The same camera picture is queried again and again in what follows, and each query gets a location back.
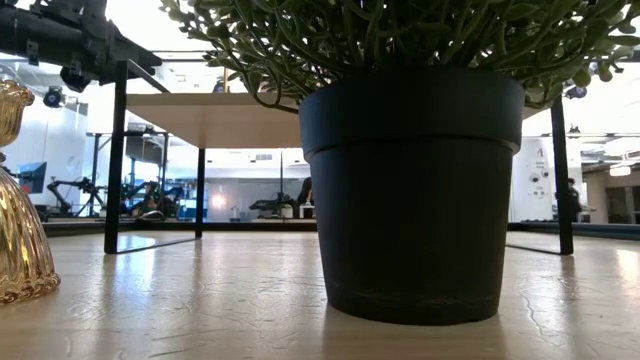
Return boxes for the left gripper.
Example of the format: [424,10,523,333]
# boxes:
[47,0,164,94]

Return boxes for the amber glass candle holder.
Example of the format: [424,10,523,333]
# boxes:
[0,79,62,306]

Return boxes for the wooden riser shelf black legs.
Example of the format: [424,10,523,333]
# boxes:
[103,58,575,256]

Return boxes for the background robot with green lights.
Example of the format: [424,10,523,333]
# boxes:
[119,179,185,222]

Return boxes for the blue background monitor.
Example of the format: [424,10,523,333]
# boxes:
[18,160,49,195]

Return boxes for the artificial plant in black pot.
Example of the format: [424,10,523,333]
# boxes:
[159,0,640,327]

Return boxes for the person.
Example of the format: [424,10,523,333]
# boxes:
[564,177,583,224]

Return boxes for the black background frame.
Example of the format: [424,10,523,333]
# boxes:
[85,130,171,221]

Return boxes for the black metal table frame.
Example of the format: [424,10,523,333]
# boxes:
[42,217,640,242]

